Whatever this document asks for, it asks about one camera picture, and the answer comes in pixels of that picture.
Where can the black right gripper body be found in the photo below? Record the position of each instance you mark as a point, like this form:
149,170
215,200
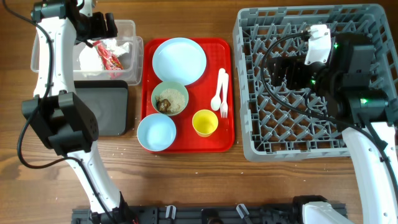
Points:
301,77

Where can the grey dishwasher rack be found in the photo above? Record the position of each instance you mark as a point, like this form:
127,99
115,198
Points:
272,132

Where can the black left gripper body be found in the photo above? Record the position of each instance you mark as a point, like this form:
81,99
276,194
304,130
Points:
94,27

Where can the pink plastic fork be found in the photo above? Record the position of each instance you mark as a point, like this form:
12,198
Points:
224,103

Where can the red strawberry snack wrapper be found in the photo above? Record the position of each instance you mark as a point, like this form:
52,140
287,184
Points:
109,60

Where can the green bowl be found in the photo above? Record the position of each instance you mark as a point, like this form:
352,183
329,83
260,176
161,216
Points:
165,85

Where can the black waste tray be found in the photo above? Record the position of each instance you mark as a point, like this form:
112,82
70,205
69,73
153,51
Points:
108,100

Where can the light blue plate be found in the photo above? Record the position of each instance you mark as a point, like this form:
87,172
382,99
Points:
179,60

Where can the clear plastic waste bin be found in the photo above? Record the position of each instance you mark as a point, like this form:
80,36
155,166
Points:
124,68

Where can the light blue bowl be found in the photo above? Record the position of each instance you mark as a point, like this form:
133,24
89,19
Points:
156,132

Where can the yellow plastic cup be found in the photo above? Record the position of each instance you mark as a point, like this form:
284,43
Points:
205,123

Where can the white plastic spoon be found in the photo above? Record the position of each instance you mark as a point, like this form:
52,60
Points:
216,100

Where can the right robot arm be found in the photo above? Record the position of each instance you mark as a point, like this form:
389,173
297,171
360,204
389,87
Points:
337,67

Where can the brown food scraps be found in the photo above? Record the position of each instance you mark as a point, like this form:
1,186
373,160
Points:
163,106

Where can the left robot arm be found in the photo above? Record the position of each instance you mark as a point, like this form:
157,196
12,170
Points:
57,115

